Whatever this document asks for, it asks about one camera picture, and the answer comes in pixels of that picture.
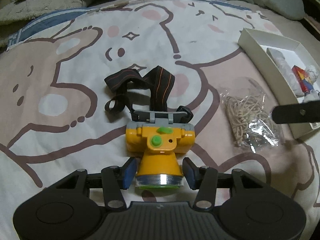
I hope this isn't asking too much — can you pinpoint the yellow headlamp with strap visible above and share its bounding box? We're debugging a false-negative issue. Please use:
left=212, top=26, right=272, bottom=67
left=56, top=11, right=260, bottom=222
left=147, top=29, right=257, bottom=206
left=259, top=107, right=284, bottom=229
left=105, top=66, right=195, bottom=189

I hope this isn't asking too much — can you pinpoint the grey cloth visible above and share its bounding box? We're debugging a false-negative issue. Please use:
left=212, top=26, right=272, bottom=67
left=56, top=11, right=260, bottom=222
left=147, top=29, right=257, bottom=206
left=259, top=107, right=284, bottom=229
left=266, top=48, right=304, bottom=98

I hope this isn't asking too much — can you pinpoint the bag of rubber bands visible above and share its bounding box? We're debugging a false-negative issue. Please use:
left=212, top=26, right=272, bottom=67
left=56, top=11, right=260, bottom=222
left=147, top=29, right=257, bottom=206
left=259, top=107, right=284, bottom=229
left=220, top=77, right=284, bottom=153

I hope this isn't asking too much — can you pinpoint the red blue card box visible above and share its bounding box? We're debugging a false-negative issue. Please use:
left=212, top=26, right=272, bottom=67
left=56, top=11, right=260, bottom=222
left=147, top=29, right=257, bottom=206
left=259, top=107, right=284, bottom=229
left=292, top=65, right=314, bottom=94

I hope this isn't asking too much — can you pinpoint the white crumpled plastic item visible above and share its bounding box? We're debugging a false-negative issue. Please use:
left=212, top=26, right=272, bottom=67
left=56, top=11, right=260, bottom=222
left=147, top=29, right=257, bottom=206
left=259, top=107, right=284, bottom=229
left=303, top=65, right=319, bottom=103

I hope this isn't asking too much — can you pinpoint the white cardboard box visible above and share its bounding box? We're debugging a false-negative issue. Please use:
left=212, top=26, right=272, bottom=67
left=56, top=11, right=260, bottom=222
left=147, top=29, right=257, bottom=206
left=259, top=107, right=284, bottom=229
left=238, top=28, right=319, bottom=138

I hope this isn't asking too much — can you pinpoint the cartoon print bed sheet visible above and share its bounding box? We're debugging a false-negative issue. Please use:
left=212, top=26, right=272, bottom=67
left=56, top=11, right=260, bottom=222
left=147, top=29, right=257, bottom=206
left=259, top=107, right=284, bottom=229
left=0, top=0, right=320, bottom=240

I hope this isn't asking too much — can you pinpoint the beige fleece blanket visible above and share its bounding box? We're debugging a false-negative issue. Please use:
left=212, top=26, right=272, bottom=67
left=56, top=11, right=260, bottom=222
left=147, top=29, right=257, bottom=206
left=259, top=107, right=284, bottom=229
left=1, top=0, right=93, bottom=25

